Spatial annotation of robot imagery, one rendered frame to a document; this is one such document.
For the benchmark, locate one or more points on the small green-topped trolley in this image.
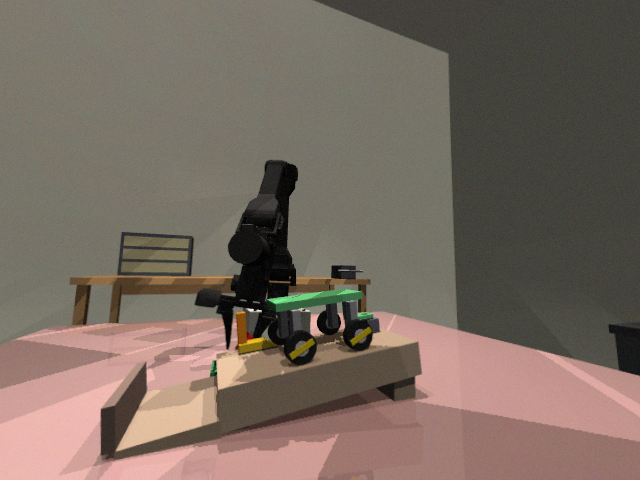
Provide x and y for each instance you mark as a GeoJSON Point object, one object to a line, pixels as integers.
{"type": "Point", "coordinates": [299, 345]}

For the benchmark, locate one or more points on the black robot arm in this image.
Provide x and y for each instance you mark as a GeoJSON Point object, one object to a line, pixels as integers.
{"type": "Point", "coordinates": [267, 216]}

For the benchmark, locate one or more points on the tan wooden ramp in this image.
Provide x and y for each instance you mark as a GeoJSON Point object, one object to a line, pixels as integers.
{"type": "Point", "coordinates": [253, 388]}

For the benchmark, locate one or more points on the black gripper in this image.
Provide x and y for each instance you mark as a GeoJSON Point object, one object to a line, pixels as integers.
{"type": "Point", "coordinates": [252, 286]}

